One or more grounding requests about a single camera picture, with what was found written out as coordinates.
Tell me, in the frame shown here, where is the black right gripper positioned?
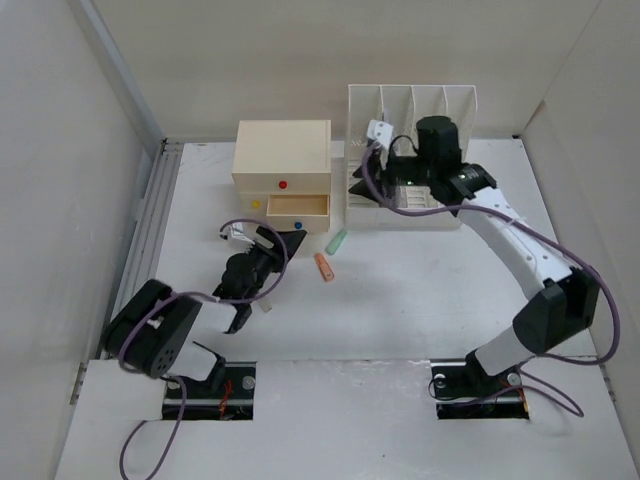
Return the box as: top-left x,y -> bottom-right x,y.
347,145 -> 435,205

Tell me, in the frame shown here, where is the grey eraser block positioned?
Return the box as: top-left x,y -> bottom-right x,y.
259,298 -> 272,313

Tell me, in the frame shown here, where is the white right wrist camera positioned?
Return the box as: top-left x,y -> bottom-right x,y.
366,119 -> 394,150

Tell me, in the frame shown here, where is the green highlighter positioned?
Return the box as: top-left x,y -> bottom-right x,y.
325,229 -> 348,256

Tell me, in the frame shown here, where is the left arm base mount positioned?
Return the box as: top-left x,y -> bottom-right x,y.
183,362 -> 257,421

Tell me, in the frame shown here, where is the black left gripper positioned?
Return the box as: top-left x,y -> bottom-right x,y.
243,228 -> 304,304

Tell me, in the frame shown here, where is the beige wooden drawer cabinet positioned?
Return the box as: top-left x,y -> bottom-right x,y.
232,120 -> 332,234

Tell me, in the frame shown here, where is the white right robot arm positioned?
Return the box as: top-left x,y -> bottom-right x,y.
350,115 -> 600,394

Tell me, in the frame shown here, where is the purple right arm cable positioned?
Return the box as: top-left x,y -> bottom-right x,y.
360,142 -> 622,419

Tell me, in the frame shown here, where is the orange highlighter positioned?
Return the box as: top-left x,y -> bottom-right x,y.
314,253 -> 335,282

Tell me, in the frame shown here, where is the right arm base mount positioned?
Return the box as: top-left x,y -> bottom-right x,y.
428,359 -> 529,420

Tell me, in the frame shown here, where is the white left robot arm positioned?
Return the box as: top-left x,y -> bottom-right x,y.
101,221 -> 307,397

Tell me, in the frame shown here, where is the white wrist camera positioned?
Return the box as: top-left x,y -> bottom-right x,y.
219,222 -> 255,248
366,119 -> 394,150

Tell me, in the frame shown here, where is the aluminium frame rail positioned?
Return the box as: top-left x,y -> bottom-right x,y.
105,140 -> 184,326

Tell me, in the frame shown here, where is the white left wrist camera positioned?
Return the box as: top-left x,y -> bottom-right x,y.
219,222 -> 255,248

